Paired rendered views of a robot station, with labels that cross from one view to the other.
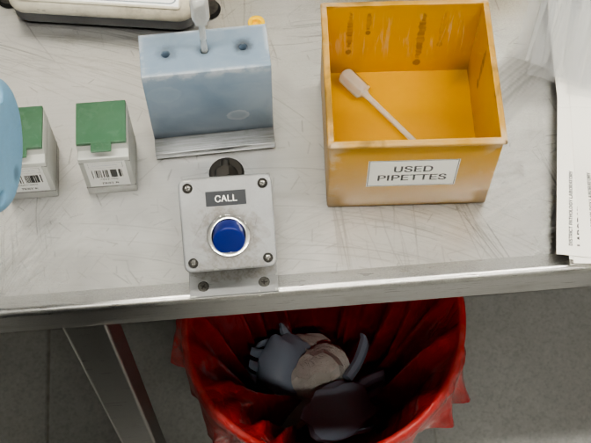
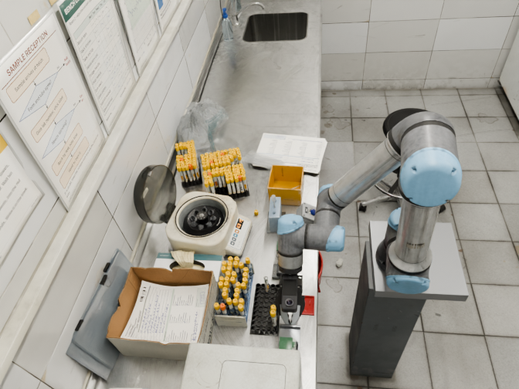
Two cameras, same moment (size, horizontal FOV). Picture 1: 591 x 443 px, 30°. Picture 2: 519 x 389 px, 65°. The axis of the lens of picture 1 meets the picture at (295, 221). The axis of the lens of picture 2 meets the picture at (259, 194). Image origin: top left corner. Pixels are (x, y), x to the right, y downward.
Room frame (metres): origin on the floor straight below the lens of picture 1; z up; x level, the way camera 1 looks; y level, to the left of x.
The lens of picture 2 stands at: (0.26, 1.02, 2.14)
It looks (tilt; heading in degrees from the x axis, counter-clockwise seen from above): 48 degrees down; 287
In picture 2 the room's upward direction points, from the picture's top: 8 degrees counter-clockwise
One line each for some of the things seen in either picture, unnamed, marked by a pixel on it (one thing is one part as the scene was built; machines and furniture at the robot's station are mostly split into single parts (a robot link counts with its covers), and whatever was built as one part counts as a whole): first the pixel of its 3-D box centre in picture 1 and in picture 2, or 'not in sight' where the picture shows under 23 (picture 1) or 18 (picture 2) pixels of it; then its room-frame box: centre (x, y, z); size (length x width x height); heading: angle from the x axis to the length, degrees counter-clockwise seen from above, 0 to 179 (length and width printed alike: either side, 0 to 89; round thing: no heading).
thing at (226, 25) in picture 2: not in sight; (226, 25); (1.06, -1.37, 0.97); 0.08 x 0.07 x 0.20; 98
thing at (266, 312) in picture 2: not in sight; (265, 302); (0.48, 0.43, 0.93); 0.17 x 0.09 x 0.11; 95
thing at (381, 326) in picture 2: not in sight; (380, 319); (0.06, 0.20, 0.44); 0.20 x 0.20 x 0.87; 5
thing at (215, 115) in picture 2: not in sight; (207, 112); (0.94, -0.52, 0.94); 0.20 x 0.17 x 0.14; 67
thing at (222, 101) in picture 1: (208, 86); (275, 215); (0.50, 0.07, 0.92); 0.10 x 0.07 x 0.10; 97
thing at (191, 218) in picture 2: not in sight; (203, 220); (0.76, 0.16, 0.97); 0.15 x 0.15 x 0.07
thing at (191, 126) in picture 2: not in sight; (192, 130); (0.96, -0.35, 0.97); 0.26 x 0.17 x 0.19; 116
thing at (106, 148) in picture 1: (106, 147); not in sight; (0.46, 0.15, 0.91); 0.05 x 0.04 x 0.07; 5
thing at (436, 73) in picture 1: (405, 105); (286, 185); (0.49, -0.09, 0.93); 0.13 x 0.13 x 0.10; 2
